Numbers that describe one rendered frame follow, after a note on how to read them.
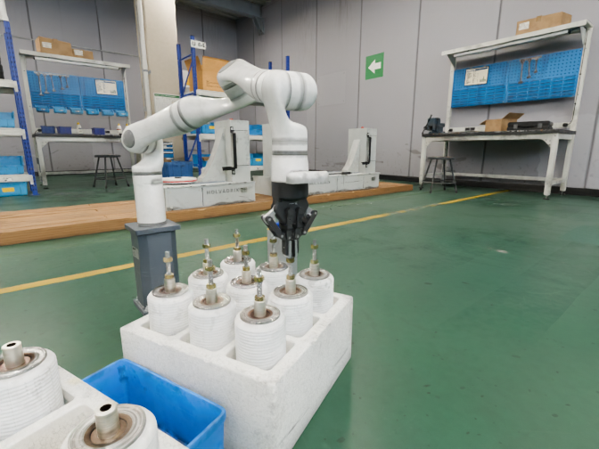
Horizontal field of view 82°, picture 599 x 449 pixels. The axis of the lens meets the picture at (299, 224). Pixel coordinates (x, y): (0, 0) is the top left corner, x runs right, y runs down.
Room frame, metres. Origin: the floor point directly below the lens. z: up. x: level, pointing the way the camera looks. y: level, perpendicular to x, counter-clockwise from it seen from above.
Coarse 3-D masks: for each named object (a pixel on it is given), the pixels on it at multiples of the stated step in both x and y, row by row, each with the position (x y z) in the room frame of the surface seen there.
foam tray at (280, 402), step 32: (320, 320) 0.70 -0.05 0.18; (128, 352) 0.66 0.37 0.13; (160, 352) 0.61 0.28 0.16; (192, 352) 0.58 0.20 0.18; (224, 352) 0.58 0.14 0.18; (288, 352) 0.58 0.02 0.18; (320, 352) 0.65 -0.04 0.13; (192, 384) 0.57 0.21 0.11; (224, 384) 0.53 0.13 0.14; (256, 384) 0.50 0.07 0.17; (288, 384) 0.53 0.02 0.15; (320, 384) 0.65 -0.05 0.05; (256, 416) 0.50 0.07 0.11; (288, 416) 0.53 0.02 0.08; (256, 448) 0.50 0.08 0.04; (288, 448) 0.52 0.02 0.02
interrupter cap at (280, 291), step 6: (276, 288) 0.71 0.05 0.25; (282, 288) 0.71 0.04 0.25; (300, 288) 0.71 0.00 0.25; (306, 288) 0.70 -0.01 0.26; (276, 294) 0.67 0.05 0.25; (282, 294) 0.67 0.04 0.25; (288, 294) 0.68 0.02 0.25; (294, 294) 0.68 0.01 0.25; (300, 294) 0.67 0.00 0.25; (306, 294) 0.68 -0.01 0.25
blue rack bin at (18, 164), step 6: (0, 156) 4.40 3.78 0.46; (6, 156) 4.44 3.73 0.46; (12, 156) 4.48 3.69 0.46; (18, 156) 4.52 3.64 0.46; (0, 162) 4.39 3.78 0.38; (6, 162) 4.43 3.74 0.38; (12, 162) 4.47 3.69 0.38; (18, 162) 4.50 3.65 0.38; (0, 168) 4.03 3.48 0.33; (6, 168) 4.06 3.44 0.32; (12, 168) 4.10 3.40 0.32; (18, 168) 4.13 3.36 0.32; (0, 174) 4.03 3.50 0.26; (6, 174) 4.07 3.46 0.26; (12, 174) 4.10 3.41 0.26; (18, 174) 4.14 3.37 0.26
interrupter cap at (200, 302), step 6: (204, 294) 0.67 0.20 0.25; (222, 294) 0.67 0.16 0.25; (198, 300) 0.64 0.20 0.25; (204, 300) 0.65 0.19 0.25; (222, 300) 0.64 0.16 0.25; (228, 300) 0.64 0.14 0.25; (198, 306) 0.61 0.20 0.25; (204, 306) 0.62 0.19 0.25; (210, 306) 0.62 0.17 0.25; (216, 306) 0.61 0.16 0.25; (222, 306) 0.62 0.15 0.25
